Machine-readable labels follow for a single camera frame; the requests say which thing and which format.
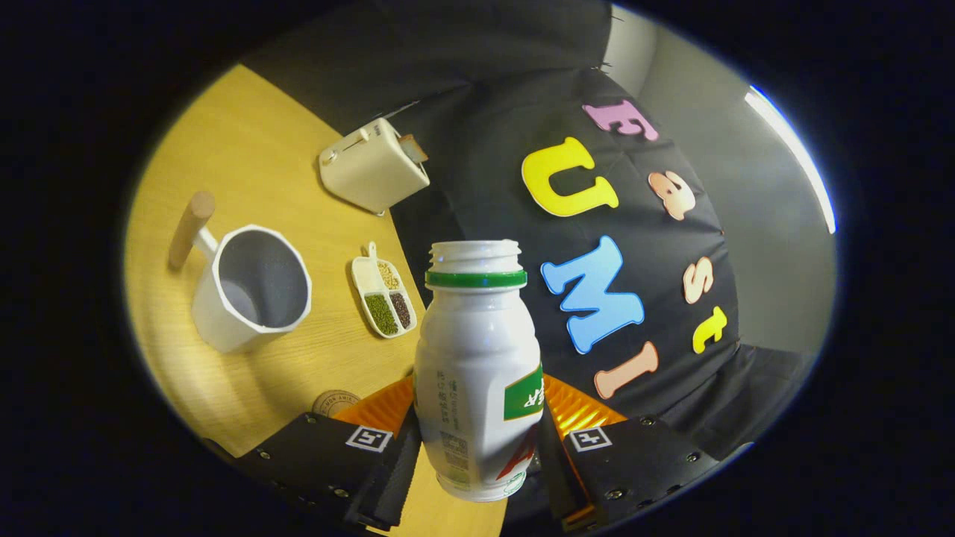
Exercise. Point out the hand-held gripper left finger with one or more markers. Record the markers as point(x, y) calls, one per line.
point(403, 470)

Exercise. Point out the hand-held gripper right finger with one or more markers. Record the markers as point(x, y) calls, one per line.
point(556, 470)

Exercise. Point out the round cork coaster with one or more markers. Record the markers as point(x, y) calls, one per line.
point(332, 404)

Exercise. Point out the white juice bottle green label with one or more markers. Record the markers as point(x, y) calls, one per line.
point(477, 358)

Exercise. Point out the white divided dish with beans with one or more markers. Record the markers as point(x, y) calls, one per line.
point(367, 276)

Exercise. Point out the cream toaster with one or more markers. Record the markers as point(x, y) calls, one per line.
point(369, 175)

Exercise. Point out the bread slice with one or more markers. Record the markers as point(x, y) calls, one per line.
point(414, 148)

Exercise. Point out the wooden table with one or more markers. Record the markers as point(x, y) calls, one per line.
point(246, 149)

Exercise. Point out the black backdrop cloth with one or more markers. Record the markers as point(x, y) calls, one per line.
point(485, 112)

